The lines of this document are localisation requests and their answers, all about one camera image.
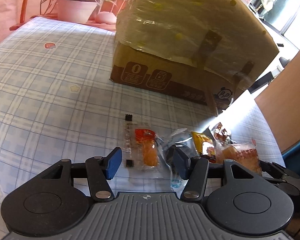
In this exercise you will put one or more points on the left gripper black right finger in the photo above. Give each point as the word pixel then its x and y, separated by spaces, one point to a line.
pixel 195 171

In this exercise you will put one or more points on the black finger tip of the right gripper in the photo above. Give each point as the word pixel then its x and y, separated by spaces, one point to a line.
pixel 277 173

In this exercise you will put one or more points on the pink round object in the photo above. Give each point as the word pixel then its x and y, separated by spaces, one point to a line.
pixel 105 17

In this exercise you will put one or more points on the blue plaid bed sheet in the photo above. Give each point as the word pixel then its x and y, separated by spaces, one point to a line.
pixel 57 99

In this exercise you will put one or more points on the yellow snack packet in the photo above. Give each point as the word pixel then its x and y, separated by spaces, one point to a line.
pixel 204 146

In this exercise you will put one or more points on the red clear snack packet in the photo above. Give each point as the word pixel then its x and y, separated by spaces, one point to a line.
pixel 224 148

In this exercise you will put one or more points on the wooden headboard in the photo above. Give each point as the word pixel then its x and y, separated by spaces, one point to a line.
pixel 280 105

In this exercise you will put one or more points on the brown cardboard box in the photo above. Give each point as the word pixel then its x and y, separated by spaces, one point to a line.
pixel 204 51

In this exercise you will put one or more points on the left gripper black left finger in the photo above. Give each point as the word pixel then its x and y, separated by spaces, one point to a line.
pixel 99 171

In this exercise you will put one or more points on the clear orange snack packet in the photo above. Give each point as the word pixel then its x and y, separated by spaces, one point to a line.
pixel 142 155

